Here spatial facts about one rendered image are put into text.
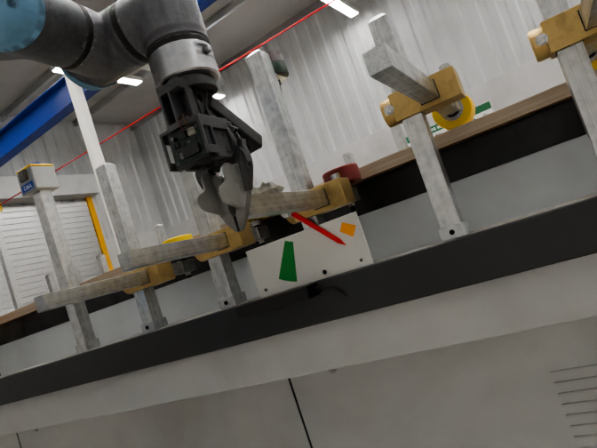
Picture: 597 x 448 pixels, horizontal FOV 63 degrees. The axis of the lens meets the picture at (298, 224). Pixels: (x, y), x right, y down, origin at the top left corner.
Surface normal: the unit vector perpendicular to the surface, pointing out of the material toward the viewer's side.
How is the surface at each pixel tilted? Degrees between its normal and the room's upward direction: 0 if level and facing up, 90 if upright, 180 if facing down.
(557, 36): 90
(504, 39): 90
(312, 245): 90
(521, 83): 90
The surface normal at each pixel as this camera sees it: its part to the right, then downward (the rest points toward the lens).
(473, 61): -0.51, 0.11
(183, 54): 0.15, -0.14
